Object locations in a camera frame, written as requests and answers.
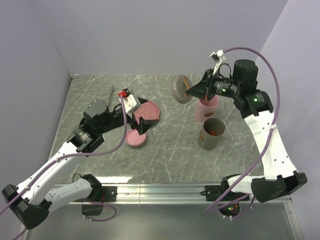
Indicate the pink tall canister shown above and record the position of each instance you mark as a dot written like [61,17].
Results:
[205,109]

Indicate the steel serving tongs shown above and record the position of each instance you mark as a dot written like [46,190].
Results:
[110,96]

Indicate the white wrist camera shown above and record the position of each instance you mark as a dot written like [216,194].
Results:
[219,58]
[131,102]

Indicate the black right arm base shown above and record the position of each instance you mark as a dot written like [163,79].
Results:
[213,192]

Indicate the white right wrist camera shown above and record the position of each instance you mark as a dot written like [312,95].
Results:
[219,58]

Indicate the grey tall canister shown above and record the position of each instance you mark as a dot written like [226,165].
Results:
[206,141]

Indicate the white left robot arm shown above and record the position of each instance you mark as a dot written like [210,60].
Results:
[35,198]

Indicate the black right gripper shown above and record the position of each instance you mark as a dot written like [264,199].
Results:
[204,89]

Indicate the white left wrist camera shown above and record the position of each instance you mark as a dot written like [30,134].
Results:
[131,102]

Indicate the pink scalloped plate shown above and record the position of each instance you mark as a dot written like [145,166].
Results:
[148,111]

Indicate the pink round lid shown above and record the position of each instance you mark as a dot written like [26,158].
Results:
[133,138]

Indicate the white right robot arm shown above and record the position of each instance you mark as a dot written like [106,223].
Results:
[280,176]

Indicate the grey round lid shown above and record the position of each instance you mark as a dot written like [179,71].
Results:
[179,86]

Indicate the aluminium front rail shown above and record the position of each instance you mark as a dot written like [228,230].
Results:
[171,193]

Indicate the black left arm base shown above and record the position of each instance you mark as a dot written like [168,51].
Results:
[106,194]

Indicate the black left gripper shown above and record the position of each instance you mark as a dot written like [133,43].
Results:
[144,125]

